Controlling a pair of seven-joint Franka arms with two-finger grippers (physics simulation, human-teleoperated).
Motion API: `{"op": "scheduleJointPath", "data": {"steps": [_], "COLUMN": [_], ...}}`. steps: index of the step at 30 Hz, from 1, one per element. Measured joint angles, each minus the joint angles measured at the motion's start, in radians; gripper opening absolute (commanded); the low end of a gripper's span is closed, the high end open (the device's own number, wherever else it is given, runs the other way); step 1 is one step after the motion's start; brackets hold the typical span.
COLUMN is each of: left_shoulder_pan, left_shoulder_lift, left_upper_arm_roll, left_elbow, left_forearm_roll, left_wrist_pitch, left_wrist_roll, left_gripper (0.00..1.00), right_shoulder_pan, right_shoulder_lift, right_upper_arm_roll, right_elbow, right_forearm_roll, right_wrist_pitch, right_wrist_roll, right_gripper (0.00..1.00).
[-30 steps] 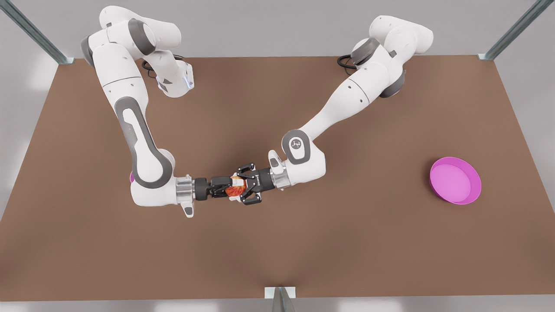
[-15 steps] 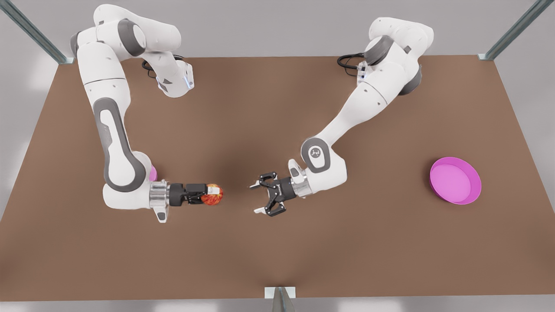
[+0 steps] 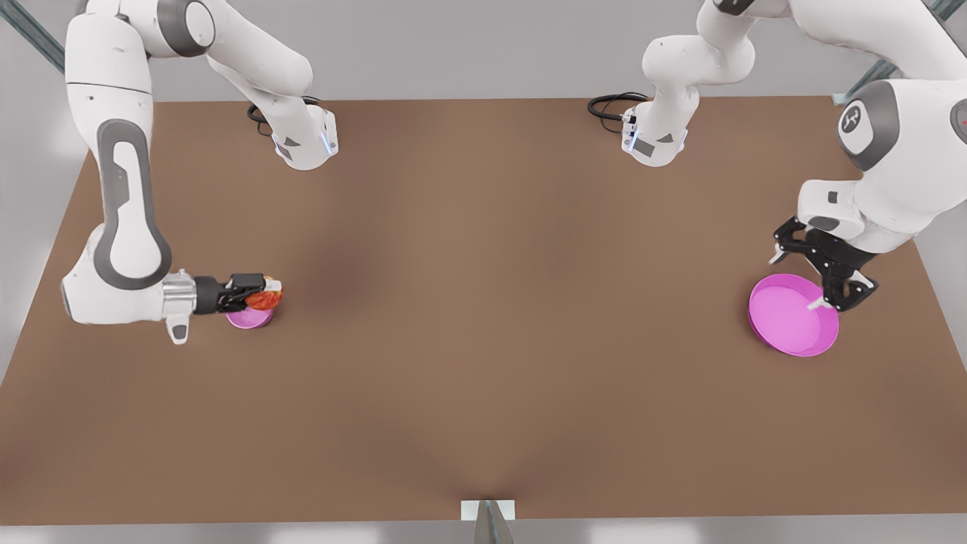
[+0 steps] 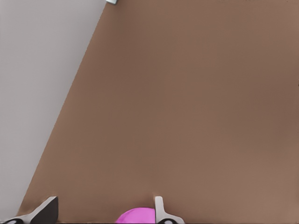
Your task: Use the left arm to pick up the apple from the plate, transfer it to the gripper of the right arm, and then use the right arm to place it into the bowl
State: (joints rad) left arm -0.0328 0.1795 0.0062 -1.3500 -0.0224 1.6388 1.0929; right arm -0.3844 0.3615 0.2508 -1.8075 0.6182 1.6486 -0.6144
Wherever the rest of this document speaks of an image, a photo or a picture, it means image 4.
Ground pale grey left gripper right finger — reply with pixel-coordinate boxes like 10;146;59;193
154;196;185;224

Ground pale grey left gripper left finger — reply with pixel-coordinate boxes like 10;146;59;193
1;196;59;224

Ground pink plate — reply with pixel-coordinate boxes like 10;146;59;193
115;207;157;224

